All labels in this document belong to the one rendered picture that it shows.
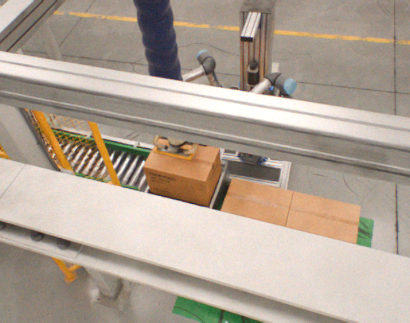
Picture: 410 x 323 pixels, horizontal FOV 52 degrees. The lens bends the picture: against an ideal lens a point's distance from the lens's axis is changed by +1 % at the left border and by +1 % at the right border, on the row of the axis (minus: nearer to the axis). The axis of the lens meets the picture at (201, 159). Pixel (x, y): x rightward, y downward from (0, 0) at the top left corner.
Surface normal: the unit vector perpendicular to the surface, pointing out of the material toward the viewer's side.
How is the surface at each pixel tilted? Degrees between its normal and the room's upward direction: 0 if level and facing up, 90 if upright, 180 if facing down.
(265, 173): 0
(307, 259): 0
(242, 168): 0
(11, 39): 90
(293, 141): 90
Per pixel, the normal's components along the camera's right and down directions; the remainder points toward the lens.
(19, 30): 0.94, 0.20
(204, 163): -0.08, -0.63
